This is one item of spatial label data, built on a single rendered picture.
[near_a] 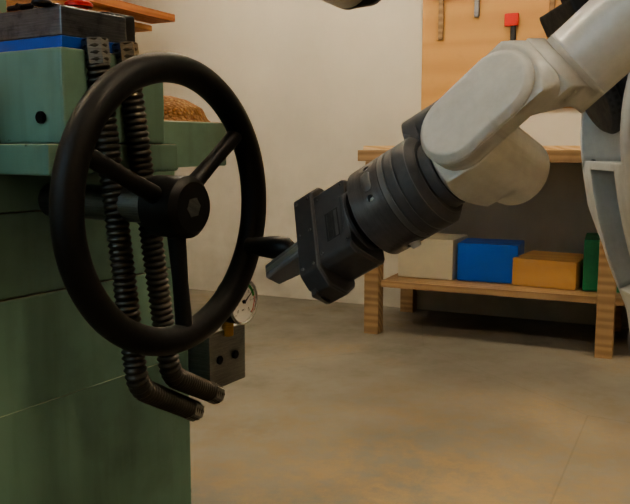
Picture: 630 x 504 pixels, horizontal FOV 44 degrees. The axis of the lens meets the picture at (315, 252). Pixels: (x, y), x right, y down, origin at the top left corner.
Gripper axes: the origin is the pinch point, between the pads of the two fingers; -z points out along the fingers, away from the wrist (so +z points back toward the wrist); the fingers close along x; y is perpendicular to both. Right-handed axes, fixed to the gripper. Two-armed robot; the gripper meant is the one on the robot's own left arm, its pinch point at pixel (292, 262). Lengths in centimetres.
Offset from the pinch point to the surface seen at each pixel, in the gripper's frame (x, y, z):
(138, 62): 9.3, 22.7, 3.7
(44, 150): 6.3, 24.0, -8.4
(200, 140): 28.6, -1.3, -15.6
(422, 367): 91, -194, -104
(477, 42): 254, -213, -51
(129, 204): 3.9, 15.1, -7.2
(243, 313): 9.4, -14.2, -21.8
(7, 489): -15.7, 9.7, -33.7
